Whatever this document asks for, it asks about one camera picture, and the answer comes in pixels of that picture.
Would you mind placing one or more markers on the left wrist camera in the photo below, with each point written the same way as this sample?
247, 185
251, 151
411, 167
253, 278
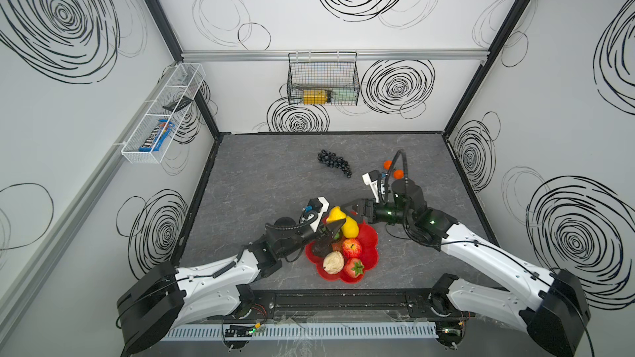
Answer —
314, 212

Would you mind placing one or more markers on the blue candy packet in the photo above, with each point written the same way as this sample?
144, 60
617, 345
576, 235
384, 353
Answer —
159, 133

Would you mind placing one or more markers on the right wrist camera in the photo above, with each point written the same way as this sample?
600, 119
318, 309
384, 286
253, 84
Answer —
376, 180

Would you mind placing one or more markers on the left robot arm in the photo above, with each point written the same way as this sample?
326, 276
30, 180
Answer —
252, 263

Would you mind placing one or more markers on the cream garlic bulb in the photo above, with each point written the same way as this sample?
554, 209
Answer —
333, 263

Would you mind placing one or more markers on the yellow lemon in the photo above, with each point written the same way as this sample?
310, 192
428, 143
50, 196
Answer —
350, 228

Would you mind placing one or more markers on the dark grape bunch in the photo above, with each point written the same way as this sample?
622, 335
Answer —
331, 160

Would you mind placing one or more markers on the red apple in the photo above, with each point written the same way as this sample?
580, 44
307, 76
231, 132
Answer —
351, 248

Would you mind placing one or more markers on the dark avocado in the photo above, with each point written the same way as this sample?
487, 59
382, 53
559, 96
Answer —
321, 249

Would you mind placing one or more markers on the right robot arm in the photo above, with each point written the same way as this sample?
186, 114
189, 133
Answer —
547, 304

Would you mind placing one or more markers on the red strawberry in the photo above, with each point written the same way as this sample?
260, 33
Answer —
354, 268

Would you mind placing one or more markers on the small yellow pear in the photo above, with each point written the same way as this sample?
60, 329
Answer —
336, 214

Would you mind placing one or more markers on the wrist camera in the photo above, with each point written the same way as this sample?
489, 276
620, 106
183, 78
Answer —
314, 212
376, 180

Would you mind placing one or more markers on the green box in basket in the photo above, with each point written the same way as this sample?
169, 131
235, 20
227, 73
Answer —
344, 96

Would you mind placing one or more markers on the white wire wall shelf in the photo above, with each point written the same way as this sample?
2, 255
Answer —
182, 79

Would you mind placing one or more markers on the red flower-shaped fruit bowl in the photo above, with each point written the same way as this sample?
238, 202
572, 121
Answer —
369, 257

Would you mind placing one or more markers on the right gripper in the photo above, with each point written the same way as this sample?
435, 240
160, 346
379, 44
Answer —
365, 209

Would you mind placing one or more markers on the black remote control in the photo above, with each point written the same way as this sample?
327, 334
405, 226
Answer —
178, 104

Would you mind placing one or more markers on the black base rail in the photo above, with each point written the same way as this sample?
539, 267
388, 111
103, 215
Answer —
342, 300

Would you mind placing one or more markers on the white slotted cable duct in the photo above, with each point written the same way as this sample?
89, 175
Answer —
306, 331

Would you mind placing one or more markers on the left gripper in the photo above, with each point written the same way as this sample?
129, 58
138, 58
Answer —
322, 230

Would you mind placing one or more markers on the black wire wall basket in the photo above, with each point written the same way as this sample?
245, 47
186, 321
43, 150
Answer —
320, 70

